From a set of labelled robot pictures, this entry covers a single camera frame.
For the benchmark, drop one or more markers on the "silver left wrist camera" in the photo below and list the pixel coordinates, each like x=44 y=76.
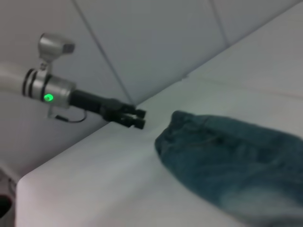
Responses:
x=53 y=46

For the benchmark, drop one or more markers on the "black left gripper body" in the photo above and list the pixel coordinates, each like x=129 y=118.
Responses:
x=94 y=104

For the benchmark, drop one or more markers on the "blue denim shorts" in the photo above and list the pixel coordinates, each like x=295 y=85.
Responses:
x=225 y=165

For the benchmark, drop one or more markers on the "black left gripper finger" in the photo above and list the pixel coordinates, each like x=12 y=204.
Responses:
x=136 y=123
x=137 y=111

